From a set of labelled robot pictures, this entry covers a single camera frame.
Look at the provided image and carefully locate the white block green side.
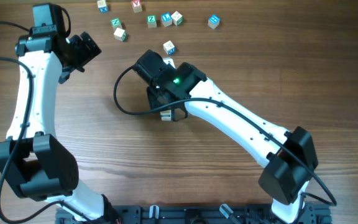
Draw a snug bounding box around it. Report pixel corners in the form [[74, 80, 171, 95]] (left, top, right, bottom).
[[114, 27, 127, 42]]

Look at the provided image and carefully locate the white block blue side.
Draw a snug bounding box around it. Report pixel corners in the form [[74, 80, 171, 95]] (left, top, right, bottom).
[[161, 117, 172, 121]]

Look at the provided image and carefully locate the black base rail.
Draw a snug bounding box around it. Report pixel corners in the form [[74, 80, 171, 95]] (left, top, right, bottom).
[[55, 203, 333, 224]]

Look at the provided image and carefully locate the camera cable black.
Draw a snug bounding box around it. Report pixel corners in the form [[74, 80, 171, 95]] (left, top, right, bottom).
[[0, 57, 91, 224], [112, 65, 337, 208]]

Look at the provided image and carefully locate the block with blue X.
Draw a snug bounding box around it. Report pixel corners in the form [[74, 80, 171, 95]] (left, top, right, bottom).
[[97, 0, 109, 14]]

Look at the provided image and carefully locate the green z block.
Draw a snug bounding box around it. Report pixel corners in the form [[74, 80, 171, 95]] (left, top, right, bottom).
[[147, 15, 157, 28], [111, 17, 122, 30]]

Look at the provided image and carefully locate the blue top block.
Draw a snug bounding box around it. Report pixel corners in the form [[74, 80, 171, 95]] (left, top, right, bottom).
[[208, 14, 220, 29]]

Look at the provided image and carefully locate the white block green N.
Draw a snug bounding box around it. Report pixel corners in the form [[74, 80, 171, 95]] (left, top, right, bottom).
[[172, 11, 183, 26]]

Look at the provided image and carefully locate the right camera cable black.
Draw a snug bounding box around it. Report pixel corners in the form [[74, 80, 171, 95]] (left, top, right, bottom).
[[112, 65, 337, 208]]

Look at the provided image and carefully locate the blue L block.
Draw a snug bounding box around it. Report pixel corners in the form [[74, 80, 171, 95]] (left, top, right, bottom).
[[161, 12, 173, 27]]

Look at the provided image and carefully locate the white block blue D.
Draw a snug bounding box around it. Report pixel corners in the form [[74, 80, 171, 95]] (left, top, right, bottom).
[[163, 40, 176, 55]]

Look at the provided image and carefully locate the block with red V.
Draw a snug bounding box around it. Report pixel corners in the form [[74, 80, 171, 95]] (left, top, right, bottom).
[[131, 0, 142, 13]]

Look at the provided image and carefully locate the left green Z block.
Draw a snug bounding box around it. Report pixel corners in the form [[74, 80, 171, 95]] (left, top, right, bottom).
[[111, 17, 122, 30]]

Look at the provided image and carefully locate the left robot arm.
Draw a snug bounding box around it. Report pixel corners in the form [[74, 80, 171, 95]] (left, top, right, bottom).
[[0, 3, 122, 223]]

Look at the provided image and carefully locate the left camera cable black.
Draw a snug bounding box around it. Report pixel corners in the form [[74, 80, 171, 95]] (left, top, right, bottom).
[[0, 57, 91, 224]]

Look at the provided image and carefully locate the white block bird picture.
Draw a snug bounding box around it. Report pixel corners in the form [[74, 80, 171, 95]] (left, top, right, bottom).
[[160, 110, 172, 119]]

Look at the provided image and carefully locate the middle green Z block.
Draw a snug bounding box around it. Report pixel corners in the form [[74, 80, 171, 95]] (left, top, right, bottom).
[[147, 15, 157, 28]]

